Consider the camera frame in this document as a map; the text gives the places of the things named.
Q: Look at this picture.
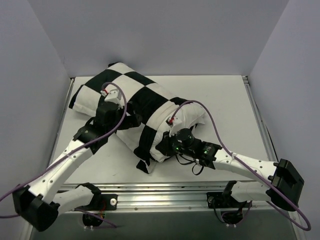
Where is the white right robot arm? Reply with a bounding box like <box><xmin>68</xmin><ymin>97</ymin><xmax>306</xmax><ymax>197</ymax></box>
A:
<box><xmin>155</xmin><ymin>128</ymin><xmax>305</xmax><ymax>212</ymax></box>

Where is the aluminium front frame rail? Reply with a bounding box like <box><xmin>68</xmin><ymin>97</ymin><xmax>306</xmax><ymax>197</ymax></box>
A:
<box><xmin>26</xmin><ymin>181</ymin><xmax>300</xmax><ymax>215</ymax></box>

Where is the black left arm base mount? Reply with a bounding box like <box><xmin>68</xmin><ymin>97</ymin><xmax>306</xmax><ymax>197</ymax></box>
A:
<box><xmin>97</xmin><ymin>193</ymin><xmax>118</xmax><ymax>211</ymax></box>

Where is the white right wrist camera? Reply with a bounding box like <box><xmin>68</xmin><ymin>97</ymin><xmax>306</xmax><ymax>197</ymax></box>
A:
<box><xmin>165</xmin><ymin>116</ymin><xmax>184</xmax><ymax>137</ymax></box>

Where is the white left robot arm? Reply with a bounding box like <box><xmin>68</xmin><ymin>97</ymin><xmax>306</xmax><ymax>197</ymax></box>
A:
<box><xmin>12</xmin><ymin>101</ymin><xmax>142</xmax><ymax>232</ymax></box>

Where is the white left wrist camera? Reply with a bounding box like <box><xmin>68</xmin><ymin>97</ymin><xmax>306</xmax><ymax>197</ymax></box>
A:
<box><xmin>98</xmin><ymin>89</ymin><xmax>124</xmax><ymax>110</ymax></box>

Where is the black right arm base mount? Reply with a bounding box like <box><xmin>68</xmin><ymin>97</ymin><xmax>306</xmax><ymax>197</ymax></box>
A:
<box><xmin>206</xmin><ymin>192</ymin><xmax>250</xmax><ymax>209</ymax></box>

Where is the aluminium left side rail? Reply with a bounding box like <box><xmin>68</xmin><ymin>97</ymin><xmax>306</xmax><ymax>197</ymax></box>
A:
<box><xmin>48</xmin><ymin>77</ymin><xmax>75</xmax><ymax>166</ymax></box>

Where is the white pillow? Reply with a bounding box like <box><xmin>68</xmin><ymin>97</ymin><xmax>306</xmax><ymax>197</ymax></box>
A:
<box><xmin>147</xmin><ymin>97</ymin><xmax>206</xmax><ymax>163</ymax></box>

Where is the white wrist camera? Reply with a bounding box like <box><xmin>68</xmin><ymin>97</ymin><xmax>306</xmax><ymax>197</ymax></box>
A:
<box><xmin>165</xmin><ymin>116</ymin><xmax>184</xmax><ymax>137</ymax></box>
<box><xmin>98</xmin><ymin>89</ymin><xmax>124</xmax><ymax>110</ymax></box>

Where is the black white checkered pillowcase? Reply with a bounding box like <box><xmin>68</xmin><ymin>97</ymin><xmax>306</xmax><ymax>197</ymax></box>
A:
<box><xmin>69</xmin><ymin>62</ymin><xmax>186</xmax><ymax>174</ymax></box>

